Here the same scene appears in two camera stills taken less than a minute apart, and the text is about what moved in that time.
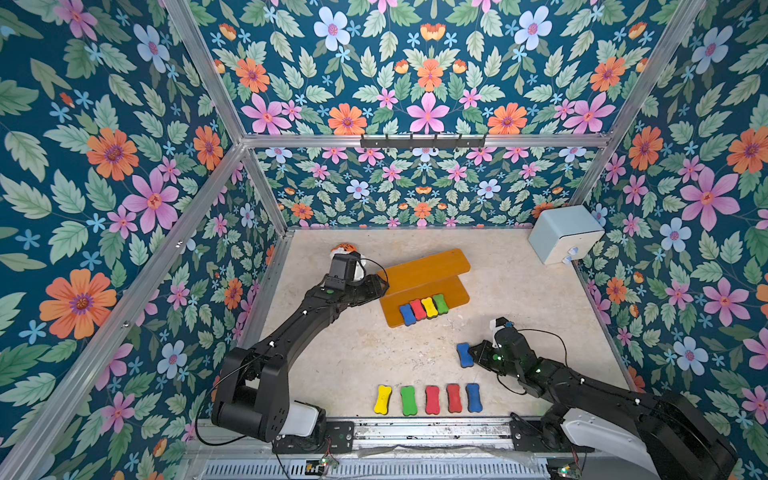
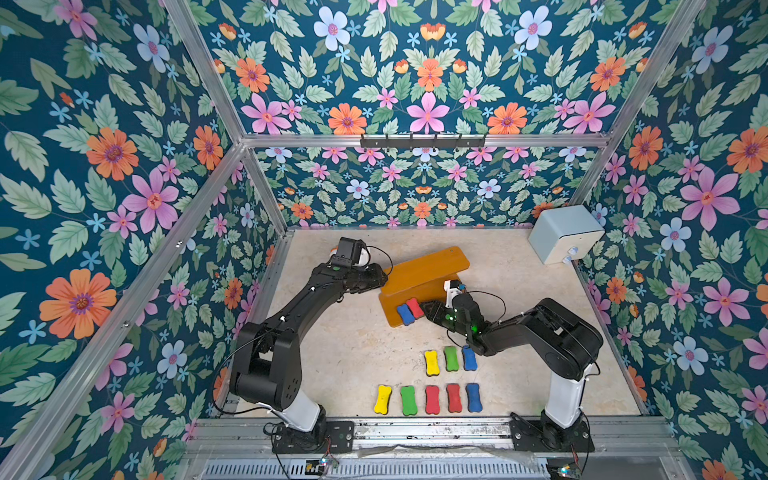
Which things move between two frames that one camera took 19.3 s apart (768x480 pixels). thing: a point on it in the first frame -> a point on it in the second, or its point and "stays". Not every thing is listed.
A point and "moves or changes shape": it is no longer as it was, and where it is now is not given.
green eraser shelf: (441, 304) moves or changes shape
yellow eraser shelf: (381, 403) stays
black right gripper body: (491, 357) -> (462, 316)
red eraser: (454, 397) stays
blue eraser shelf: (474, 398) stays
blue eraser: (466, 359) stays
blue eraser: (407, 314) stays
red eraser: (432, 393) stays
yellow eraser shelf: (429, 307) moves or changes shape
